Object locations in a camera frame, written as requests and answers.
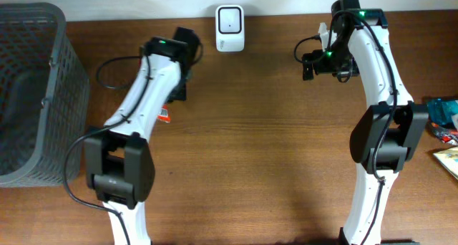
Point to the white barcode scanner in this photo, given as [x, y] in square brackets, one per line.
[230, 28]

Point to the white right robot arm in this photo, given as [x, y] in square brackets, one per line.
[356, 43]

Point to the black red snack packet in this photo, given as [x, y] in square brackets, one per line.
[446, 135]

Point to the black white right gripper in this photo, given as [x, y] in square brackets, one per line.
[308, 67]

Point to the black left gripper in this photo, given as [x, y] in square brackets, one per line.
[179, 93]

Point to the beige wet wipes pack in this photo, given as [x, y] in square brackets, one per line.
[448, 159]

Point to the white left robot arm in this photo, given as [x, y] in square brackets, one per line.
[119, 164]

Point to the grey plastic mesh basket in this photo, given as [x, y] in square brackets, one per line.
[44, 97]

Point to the red Hacks candy bag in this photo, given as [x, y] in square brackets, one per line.
[164, 115]

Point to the blue mouthwash bottle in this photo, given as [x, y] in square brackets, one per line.
[442, 110]

